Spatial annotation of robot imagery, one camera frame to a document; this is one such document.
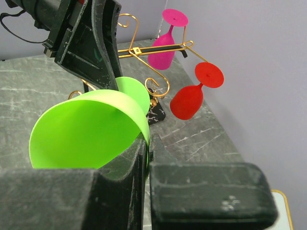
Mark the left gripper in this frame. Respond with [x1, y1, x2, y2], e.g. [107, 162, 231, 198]
[4, 0, 122, 90]

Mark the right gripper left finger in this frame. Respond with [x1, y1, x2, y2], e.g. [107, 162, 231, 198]
[0, 138, 146, 230]

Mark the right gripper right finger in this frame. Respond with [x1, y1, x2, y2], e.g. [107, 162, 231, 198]
[149, 134, 278, 230]

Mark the green plastic wine glass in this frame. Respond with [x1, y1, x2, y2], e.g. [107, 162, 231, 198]
[29, 77, 150, 169]

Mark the pink plastic wine glass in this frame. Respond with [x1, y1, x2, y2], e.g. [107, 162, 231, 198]
[148, 9, 189, 70]

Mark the red plastic wine glass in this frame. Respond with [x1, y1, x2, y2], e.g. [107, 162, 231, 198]
[170, 62, 224, 120]

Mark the gold wine glass rack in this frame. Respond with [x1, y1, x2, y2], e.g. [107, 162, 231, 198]
[68, 13, 204, 125]

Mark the gold framed whiteboard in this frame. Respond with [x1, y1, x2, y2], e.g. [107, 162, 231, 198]
[268, 190, 294, 230]

